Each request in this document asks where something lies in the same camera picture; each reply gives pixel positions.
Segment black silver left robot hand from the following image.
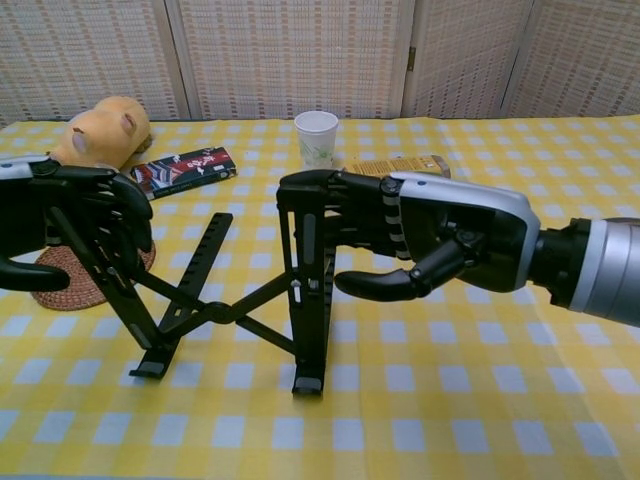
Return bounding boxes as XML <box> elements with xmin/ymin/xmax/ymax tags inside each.
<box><xmin>0</xmin><ymin>153</ymin><xmax>154</xmax><ymax>292</ymax></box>

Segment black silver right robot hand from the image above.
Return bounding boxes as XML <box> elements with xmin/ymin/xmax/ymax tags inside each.
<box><xmin>277</xmin><ymin>169</ymin><xmax>542</xmax><ymax>303</ymax></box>

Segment black folding laptop stand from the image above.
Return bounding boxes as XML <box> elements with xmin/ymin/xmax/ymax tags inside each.
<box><xmin>47</xmin><ymin>185</ymin><xmax>337</xmax><ymax>399</ymax></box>

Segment yellow white checked tablecloth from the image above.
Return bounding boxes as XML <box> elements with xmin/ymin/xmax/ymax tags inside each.
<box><xmin>0</xmin><ymin>117</ymin><xmax>640</xmax><ymax>480</ymax></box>

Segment orange plush toy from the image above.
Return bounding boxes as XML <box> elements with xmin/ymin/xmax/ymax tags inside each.
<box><xmin>47</xmin><ymin>95</ymin><xmax>154</xmax><ymax>174</ymax></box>

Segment yellow label tea bottle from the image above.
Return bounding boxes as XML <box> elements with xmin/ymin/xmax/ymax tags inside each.
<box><xmin>344</xmin><ymin>154</ymin><xmax>453</xmax><ymax>180</ymax></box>

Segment round brown woven coaster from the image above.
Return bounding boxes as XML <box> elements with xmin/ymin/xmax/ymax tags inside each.
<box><xmin>32</xmin><ymin>239</ymin><xmax>157</xmax><ymax>312</ymax></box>

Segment black red snack packet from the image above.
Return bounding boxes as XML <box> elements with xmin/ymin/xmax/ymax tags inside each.
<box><xmin>130</xmin><ymin>146</ymin><xmax>239</xmax><ymax>203</ymax></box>

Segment bamboo folding screen panel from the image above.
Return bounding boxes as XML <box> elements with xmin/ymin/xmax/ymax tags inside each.
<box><xmin>501</xmin><ymin>0</ymin><xmax>640</xmax><ymax>120</ymax></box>
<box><xmin>0</xmin><ymin>0</ymin><xmax>194</xmax><ymax>129</ymax></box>
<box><xmin>164</xmin><ymin>0</ymin><xmax>416</xmax><ymax>121</ymax></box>
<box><xmin>402</xmin><ymin>0</ymin><xmax>536</xmax><ymax>120</ymax></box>

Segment white paper cup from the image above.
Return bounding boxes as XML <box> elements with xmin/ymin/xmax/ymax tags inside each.
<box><xmin>293</xmin><ymin>110</ymin><xmax>340</xmax><ymax>170</ymax></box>

